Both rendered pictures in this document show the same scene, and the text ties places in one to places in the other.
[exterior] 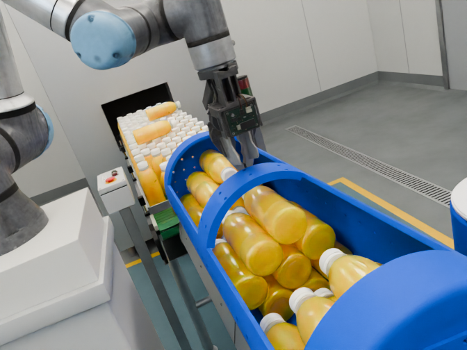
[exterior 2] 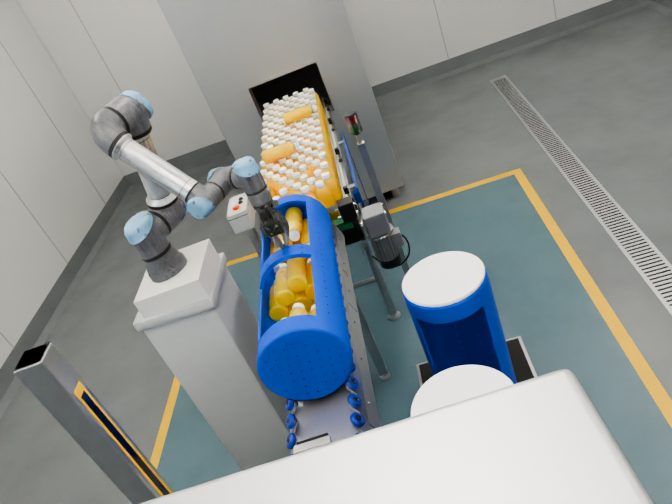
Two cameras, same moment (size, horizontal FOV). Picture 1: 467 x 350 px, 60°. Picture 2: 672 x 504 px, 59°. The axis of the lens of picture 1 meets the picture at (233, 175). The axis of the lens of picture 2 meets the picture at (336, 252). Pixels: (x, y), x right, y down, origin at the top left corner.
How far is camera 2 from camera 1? 1.44 m
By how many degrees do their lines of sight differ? 21
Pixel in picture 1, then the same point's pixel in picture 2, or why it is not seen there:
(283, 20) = not seen: outside the picture
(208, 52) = (253, 199)
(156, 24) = (227, 186)
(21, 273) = (174, 292)
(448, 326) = (297, 340)
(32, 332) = (180, 318)
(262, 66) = not seen: outside the picture
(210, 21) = (252, 187)
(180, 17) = (238, 183)
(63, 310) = (193, 310)
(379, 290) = (278, 327)
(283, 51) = not seen: outside the picture
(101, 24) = (197, 206)
